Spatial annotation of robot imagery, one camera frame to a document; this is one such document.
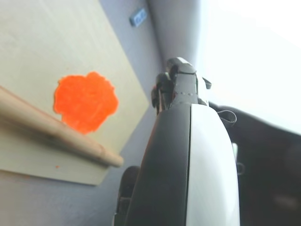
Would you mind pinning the wooden rolling pin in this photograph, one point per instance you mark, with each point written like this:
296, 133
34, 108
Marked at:
58, 131

